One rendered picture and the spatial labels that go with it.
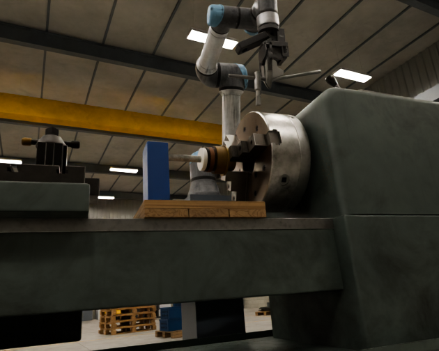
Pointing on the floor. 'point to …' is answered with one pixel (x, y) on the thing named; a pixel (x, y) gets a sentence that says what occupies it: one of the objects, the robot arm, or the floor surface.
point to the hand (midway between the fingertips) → (267, 84)
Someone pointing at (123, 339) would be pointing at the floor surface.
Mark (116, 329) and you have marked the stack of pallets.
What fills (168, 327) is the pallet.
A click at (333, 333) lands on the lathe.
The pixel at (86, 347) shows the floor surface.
